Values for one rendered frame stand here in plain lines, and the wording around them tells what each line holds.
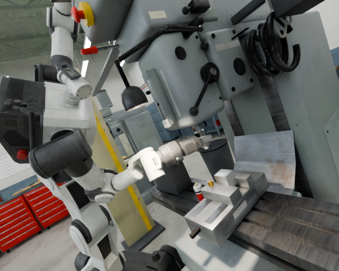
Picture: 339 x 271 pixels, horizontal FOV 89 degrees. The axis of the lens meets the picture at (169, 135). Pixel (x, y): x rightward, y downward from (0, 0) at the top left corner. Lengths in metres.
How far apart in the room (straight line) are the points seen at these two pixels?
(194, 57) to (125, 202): 2.07
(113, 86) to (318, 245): 10.28
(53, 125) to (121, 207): 1.87
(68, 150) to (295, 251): 0.68
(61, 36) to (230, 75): 0.77
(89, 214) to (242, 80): 0.95
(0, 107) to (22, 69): 9.73
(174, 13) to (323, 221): 0.76
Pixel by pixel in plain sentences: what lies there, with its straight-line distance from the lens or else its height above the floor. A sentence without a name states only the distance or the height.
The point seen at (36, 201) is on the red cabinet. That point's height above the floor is 0.72.
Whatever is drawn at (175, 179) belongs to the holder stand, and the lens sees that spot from 1.01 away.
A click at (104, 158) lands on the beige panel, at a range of 2.30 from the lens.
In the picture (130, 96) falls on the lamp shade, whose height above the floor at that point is 1.47.
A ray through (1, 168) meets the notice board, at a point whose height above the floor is 1.99.
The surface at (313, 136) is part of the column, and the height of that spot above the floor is 1.05.
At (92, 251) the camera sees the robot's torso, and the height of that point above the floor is 0.91.
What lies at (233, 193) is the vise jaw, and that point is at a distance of 0.68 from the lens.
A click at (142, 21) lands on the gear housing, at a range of 0.61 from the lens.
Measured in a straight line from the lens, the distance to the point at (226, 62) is 0.74.
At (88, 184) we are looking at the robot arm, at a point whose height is 1.26.
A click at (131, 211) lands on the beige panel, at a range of 2.49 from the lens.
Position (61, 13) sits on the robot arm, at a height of 1.99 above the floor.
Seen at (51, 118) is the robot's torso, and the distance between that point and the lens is 0.69.
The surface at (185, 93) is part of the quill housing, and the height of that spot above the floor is 1.42.
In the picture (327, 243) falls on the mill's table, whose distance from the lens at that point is 0.65.
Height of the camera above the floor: 1.40
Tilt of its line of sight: 8 degrees down
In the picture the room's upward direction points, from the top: 24 degrees counter-clockwise
